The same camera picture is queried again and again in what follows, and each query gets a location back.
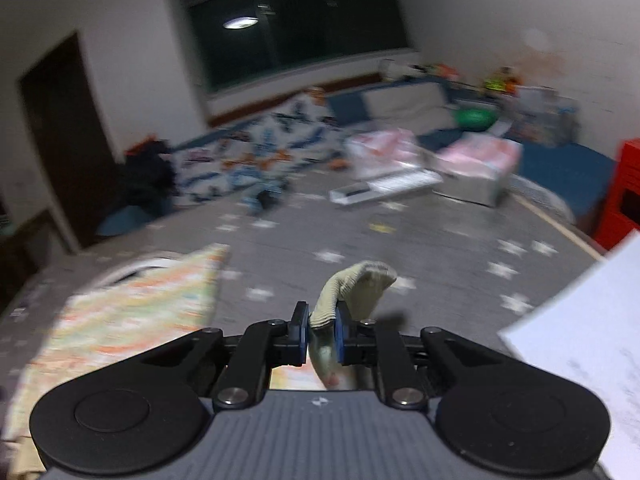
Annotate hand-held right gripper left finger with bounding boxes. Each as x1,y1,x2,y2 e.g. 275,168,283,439
141,301,310,408

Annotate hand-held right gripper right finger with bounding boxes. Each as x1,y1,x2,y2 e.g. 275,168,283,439
334,301,506,409

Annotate beige sock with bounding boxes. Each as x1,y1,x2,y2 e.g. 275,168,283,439
308,260,398,391

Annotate dark clothes pile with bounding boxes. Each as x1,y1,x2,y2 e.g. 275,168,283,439
120,137,177,216

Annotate grey star patterned mat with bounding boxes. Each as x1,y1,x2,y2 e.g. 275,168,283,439
0,170,608,411

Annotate white flat box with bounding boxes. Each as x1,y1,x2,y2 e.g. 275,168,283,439
329,170,443,207

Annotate pastel patterned folded garment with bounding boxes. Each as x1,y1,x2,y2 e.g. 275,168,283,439
4,243,328,480

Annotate vehicle print blanket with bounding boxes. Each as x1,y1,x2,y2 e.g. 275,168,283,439
167,91,351,207

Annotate pink plastic bag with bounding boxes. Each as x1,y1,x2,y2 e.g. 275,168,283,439
344,128,426,181

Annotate blue floor cushion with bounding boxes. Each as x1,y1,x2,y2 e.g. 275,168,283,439
96,205,161,237

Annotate pink white storage box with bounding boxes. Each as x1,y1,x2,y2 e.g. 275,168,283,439
431,137,523,208

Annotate blue white sofa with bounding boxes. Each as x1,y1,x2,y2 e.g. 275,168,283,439
325,77,506,136

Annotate white paper sheet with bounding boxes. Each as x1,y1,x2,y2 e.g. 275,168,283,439
497,230,640,480

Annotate green ball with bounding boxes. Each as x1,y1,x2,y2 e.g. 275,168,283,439
454,105,497,132

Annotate pile of colourful toys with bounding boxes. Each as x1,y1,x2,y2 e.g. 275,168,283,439
377,57,523,98

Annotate printed cardboard boxes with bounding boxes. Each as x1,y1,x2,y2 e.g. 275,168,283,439
502,85,581,148

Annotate dark window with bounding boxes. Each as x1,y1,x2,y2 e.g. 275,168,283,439
175,0,421,96

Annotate dark wooden door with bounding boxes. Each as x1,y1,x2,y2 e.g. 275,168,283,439
17,31,126,253

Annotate red plastic cabinet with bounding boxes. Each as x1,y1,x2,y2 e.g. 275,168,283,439
594,140,640,252

